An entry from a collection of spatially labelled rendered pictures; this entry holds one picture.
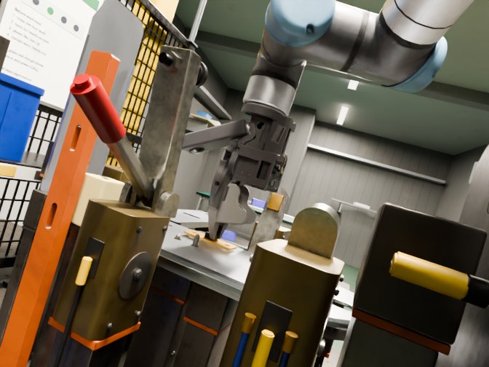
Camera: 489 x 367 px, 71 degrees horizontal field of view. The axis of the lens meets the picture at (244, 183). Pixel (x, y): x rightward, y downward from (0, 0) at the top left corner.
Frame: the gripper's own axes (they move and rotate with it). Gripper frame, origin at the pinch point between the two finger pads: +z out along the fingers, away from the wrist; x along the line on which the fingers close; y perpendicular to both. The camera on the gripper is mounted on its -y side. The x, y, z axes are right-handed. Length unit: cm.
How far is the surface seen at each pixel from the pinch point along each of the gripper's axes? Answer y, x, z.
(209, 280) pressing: 7.8, -15.5, 2.7
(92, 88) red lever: 0.8, -31.3, -11.6
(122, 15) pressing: -27.0, -4.1, -29.7
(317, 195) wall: -96, 789, -34
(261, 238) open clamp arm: 5.5, 9.5, 0.0
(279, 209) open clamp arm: 6.7, 10.3, -5.9
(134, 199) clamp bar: -1.2, -20.1, -3.4
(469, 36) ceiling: 62, 318, -212
